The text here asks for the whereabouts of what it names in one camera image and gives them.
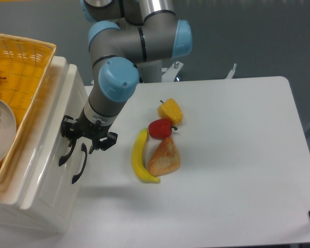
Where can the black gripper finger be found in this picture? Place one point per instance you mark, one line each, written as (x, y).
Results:
(103, 143)
(67, 128)

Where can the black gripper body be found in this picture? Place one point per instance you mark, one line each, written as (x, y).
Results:
(85, 128)

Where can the black top drawer handle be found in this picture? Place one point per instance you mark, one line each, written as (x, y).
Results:
(65, 158)

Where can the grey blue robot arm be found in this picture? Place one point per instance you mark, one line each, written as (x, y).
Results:
(123, 35)

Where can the white drawer cabinet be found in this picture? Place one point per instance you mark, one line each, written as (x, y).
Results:
(15, 184)

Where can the yellow banana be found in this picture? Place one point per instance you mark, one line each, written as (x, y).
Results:
(137, 159)

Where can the red bell pepper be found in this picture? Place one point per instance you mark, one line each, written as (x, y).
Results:
(161, 128)

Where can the triangular bread pastry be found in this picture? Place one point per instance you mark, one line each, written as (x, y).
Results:
(165, 159)

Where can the yellow bell pepper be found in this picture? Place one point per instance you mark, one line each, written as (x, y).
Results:
(170, 109)

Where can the white plate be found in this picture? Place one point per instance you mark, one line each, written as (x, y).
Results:
(8, 128)

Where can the yellow woven basket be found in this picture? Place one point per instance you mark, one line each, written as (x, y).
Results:
(25, 63)

